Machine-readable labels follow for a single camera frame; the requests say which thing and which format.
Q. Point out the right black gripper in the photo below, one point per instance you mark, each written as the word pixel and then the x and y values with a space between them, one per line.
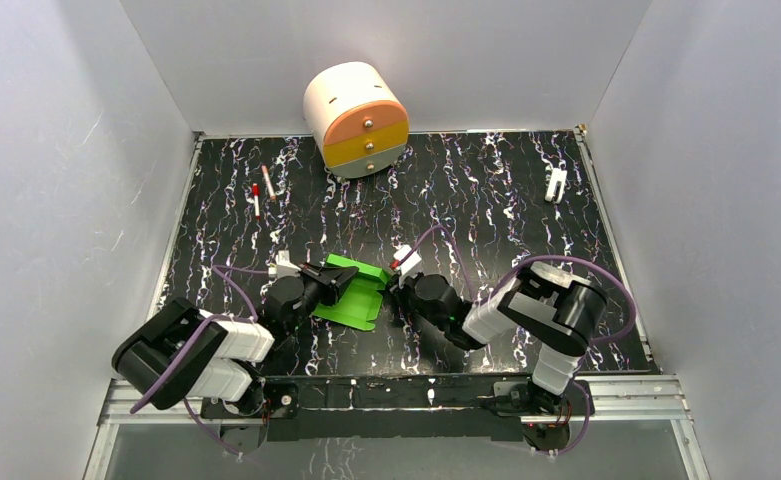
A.
pixel 399 289

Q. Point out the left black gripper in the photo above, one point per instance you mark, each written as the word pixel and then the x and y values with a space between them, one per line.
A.
pixel 317 283

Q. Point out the green paper box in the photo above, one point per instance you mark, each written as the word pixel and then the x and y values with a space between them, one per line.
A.
pixel 360 304

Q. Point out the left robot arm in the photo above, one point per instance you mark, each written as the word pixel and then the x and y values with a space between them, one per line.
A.
pixel 182 352

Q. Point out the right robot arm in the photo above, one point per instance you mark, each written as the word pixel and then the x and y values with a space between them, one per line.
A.
pixel 559 309

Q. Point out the red capped marker pen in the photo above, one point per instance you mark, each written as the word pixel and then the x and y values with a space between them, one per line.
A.
pixel 256 200

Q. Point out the pink marker pen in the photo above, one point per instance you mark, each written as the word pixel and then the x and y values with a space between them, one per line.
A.
pixel 268 183

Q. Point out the round three-drawer storage cabinet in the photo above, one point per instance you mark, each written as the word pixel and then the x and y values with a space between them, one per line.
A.
pixel 359 125

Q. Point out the small white plastic clip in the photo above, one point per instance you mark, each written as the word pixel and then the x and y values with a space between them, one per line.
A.
pixel 556 186

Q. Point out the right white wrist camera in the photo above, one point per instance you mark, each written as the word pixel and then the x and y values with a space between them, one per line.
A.
pixel 406 262

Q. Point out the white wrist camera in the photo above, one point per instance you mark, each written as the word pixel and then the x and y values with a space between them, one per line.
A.
pixel 406 262
pixel 282 266

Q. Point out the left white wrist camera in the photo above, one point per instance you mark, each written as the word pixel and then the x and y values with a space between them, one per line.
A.
pixel 282 266

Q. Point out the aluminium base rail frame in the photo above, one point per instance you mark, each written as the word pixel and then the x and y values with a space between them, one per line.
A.
pixel 413 427

